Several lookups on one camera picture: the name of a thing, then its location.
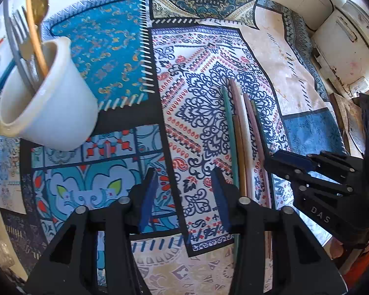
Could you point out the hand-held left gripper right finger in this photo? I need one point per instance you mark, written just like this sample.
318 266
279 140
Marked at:
222 202

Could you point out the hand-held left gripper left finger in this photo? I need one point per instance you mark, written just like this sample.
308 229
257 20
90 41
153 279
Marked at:
149 199

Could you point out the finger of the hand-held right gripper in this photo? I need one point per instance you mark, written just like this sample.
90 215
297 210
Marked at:
295 161
313 181

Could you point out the wooden chopstick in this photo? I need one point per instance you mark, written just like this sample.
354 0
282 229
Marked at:
240 172

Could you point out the dark green chopstick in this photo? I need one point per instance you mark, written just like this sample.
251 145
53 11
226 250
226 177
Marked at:
261 132

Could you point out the teal chopstick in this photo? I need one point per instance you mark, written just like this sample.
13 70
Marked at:
230 135

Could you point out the white ceramic cup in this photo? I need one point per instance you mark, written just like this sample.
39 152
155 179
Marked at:
58 113

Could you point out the metal fork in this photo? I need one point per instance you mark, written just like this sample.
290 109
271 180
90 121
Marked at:
21 27

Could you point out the gold spoon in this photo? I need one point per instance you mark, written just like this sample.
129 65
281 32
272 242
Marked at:
39 1

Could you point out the person's right hand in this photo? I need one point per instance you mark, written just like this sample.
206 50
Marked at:
339 247

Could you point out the wooden board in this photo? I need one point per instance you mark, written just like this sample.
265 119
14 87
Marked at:
347 123

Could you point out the patchwork patterned table mat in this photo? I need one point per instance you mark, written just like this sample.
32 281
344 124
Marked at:
203 67

